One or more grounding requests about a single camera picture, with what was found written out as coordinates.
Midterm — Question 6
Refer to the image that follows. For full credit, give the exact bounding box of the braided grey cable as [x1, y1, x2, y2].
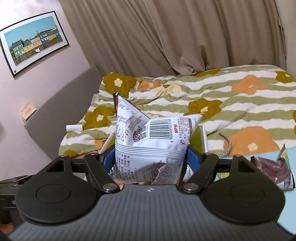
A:
[218, 132, 233, 158]

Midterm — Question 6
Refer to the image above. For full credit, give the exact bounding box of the wall switch plate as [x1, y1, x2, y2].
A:
[21, 102, 37, 122]

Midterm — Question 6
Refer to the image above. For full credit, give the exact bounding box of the dark brown snack bag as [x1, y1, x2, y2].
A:
[251, 145, 295, 191]

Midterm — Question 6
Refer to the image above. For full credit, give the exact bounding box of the framed houses picture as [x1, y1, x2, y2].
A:
[1, 11, 69, 76]

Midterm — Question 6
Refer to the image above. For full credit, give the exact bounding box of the white tissue roll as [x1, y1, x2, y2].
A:
[66, 125, 83, 132]

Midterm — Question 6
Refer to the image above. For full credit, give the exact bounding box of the white grey snack bag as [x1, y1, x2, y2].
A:
[111, 93, 203, 185]

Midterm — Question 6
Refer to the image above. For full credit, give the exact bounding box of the beige curtain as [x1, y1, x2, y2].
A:
[60, 1, 287, 77]

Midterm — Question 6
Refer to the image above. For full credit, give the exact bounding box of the light blue daisy mat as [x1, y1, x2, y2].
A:
[246, 145, 295, 235]

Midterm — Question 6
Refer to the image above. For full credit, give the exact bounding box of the green cardboard box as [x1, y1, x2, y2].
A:
[98, 124, 208, 154]

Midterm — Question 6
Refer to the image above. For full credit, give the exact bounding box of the floral striped duvet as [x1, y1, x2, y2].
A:
[59, 65, 295, 157]

